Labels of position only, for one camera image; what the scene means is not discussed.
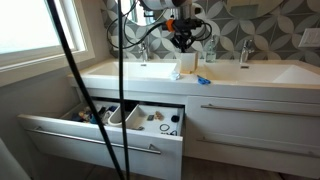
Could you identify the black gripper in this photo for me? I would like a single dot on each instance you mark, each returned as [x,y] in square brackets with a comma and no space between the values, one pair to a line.
[182,29]

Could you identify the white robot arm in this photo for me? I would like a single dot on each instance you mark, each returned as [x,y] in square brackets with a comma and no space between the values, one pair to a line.
[184,8]

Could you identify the small brown object in drawer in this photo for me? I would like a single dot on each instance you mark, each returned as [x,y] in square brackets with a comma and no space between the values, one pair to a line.
[158,116]

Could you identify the white curved drawer divider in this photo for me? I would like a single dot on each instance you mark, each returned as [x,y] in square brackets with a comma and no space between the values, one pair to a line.
[133,118]

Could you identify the open white vanity drawer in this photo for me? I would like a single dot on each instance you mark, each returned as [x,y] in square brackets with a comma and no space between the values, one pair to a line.
[155,149]

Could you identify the white square container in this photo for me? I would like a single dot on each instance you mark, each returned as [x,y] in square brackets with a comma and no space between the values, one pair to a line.
[188,62]

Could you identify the clear glass soap bottle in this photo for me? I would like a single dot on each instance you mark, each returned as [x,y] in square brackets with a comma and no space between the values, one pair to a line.
[211,51]

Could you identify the crumpled white tissue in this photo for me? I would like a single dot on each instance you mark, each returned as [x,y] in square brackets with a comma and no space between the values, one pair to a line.
[174,75]

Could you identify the blue cloth item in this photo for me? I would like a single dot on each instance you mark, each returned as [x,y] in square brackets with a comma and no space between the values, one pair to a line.
[203,81]

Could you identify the chrome faucet near window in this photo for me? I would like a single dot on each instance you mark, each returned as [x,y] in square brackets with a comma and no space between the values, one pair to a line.
[144,51]

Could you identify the black round small object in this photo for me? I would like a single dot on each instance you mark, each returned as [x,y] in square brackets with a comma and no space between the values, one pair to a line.
[175,118]

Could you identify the small dark square object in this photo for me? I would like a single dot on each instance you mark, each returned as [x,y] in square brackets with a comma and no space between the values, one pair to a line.
[150,118]

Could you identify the white rectangular sink basin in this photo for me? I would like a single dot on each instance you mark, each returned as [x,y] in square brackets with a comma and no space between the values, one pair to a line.
[137,70]

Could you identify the closed white vanity drawers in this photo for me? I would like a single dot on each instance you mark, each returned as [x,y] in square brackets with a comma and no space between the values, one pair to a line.
[270,135]

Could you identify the round wall mirror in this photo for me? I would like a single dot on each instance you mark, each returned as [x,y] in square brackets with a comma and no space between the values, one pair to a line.
[134,12]

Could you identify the white wall outlet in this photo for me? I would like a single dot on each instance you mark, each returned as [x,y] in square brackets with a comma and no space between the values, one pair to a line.
[310,38]

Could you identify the window with white frame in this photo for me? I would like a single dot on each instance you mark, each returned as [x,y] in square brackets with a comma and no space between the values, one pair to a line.
[29,43]

